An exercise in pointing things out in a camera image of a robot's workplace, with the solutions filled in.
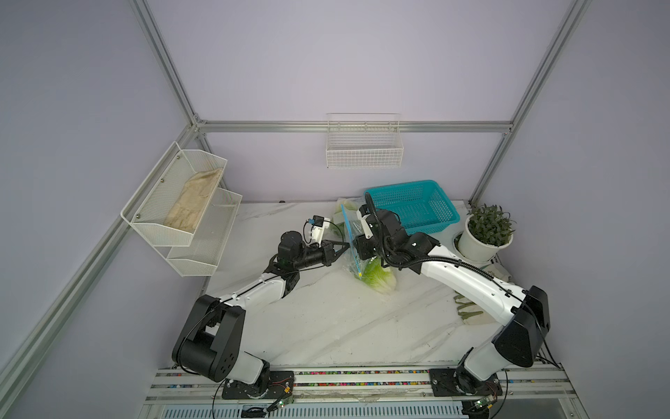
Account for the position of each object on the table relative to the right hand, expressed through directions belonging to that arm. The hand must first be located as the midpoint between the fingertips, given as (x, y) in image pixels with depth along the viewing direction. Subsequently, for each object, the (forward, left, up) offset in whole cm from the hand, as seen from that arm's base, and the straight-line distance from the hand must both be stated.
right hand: (361, 243), depth 80 cm
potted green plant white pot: (+9, -45, -6) cm, 47 cm away
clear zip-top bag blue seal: (-6, -3, -9) cm, 11 cm away
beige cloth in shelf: (+12, +52, +10) cm, 55 cm away
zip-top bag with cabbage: (+6, +5, +1) cm, 8 cm away
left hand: (-1, +4, -1) cm, 5 cm away
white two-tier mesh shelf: (+4, +58, -9) cm, 58 cm away
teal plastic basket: (+36, -31, -21) cm, 52 cm away
